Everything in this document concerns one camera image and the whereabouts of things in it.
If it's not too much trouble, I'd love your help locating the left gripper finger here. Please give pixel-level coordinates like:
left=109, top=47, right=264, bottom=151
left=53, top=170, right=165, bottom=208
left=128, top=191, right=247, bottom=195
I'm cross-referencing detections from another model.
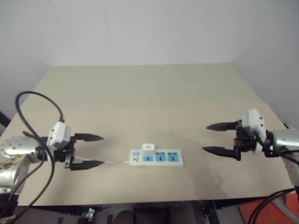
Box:
left=70, top=160, right=105, bottom=172
left=74, top=133, right=104, bottom=143

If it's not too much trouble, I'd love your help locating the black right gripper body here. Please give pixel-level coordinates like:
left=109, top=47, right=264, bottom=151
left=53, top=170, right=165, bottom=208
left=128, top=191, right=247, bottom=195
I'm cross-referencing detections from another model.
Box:
left=233, top=119, right=258, bottom=162

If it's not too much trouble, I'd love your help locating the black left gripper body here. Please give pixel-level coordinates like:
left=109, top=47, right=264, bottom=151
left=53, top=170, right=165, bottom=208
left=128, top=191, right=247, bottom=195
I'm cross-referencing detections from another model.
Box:
left=54, top=134, right=77, bottom=169

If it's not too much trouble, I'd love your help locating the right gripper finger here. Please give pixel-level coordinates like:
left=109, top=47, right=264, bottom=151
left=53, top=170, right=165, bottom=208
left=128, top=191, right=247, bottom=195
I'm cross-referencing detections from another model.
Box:
left=202, top=146, right=237, bottom=161
left=206, top=121, right=239, bottom=133

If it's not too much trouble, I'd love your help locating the white charger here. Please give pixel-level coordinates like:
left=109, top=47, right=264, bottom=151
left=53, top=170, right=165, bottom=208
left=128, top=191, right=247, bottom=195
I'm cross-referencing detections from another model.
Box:
left=142, top=144, right=154, bottom=158

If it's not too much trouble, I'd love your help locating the white blue power strip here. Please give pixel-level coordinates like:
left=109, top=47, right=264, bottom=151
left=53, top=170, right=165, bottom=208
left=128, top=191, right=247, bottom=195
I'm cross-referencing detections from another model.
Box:
left=128, top=149, right=184, bottom=168

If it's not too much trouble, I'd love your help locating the dark brown rounded shape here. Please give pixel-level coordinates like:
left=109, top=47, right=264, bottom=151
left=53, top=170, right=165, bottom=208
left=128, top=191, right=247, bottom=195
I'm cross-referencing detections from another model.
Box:
left=113, top=209, right=134, bottom=224

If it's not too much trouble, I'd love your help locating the black slanted bar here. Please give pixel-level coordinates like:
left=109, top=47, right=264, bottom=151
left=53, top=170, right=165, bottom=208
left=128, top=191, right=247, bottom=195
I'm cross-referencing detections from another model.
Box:
left=0, top=111, right=11, bottom=128

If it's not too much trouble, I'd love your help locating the orange red mat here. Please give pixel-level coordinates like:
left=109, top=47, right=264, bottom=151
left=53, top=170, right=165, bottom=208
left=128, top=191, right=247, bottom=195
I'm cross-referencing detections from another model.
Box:
left=237, top=193, right=299, bottom=224

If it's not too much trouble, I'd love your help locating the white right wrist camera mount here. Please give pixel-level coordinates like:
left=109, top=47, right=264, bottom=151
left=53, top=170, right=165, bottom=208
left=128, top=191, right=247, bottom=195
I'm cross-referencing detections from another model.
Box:
left=241, top=109, right=267, bottom=155

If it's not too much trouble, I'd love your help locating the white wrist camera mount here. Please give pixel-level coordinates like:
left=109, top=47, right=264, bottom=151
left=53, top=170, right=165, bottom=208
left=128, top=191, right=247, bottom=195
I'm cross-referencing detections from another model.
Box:
left=241, top=109, right=267, bottom=155
left=46, top=121, right=72, bottom=149

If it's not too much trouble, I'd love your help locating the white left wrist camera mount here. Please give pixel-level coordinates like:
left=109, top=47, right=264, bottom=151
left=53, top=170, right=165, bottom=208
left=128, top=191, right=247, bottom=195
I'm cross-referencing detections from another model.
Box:
left=46, top=121, right=72, bottom=149

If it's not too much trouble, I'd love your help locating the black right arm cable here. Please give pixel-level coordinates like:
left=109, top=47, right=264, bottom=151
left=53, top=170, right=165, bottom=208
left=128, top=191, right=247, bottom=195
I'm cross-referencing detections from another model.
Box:
left=253, top=130, right=299, bottom=224

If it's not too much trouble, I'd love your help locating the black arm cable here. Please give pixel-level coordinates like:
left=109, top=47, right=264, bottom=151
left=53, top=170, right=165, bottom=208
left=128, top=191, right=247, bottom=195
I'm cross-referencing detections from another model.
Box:
left=253, top=130, right=299, bottom=224
left=6, top=91, right=66, bottom=224

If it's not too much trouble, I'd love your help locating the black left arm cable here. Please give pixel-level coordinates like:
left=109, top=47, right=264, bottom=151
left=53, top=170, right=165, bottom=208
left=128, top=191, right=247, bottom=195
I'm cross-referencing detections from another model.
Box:
left=6, top=91, right=66, bottom=224

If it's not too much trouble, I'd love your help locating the black equipment frame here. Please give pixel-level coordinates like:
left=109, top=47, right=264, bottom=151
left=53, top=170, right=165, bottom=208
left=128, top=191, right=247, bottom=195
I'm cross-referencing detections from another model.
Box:
left=0, top=189, right=21, bottom=224

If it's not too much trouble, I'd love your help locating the black table frame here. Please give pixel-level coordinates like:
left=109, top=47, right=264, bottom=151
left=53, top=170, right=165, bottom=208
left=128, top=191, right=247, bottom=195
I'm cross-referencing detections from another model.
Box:
left=31, top=198, right=240, bottom=224

